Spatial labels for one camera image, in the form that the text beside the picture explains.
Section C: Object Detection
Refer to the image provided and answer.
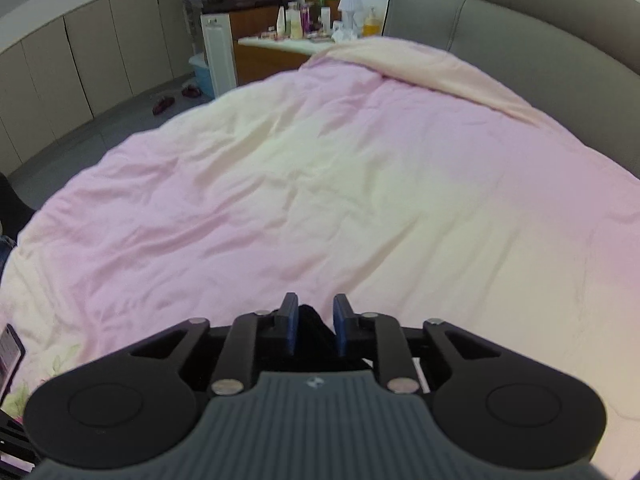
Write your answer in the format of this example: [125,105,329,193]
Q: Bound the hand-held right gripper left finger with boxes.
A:
[125,292,300,396]

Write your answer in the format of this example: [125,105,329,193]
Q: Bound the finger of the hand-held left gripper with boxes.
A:
[0,400,40,477]

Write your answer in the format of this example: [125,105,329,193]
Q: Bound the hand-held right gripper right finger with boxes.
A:
[333,294,506,396]

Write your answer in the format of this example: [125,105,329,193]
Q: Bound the black pants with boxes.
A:
[297,304,382,373]

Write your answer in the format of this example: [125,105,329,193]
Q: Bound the smartphone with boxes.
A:
[0,324,26,402]

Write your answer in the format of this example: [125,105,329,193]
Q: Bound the bed with pink sheet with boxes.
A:
[0,36,640,480]

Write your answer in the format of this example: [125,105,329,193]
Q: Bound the dark cloth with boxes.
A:
[0,172,37,241]

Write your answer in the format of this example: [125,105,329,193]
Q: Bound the blue plastic bin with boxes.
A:
[189,52,216,98]

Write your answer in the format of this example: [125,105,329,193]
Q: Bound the white-topped wooden nightstand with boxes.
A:
[234,34,346,87]

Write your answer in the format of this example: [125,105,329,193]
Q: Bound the white tall appliance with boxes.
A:
[201,12,238,98]

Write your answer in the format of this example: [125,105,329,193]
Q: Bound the group of cosmetic bottles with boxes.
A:
[260,0,334,41]

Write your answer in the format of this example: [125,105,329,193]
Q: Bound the brown wooden dresser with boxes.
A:
[229,5,301,43]

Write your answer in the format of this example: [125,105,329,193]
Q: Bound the white table lamp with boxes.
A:
[337,0,364,36]

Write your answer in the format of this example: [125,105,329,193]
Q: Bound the beige wardrobe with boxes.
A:
[0,0,202,176]

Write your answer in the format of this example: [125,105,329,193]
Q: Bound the grey padded bed headboard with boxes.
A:
[382,0,640,181]

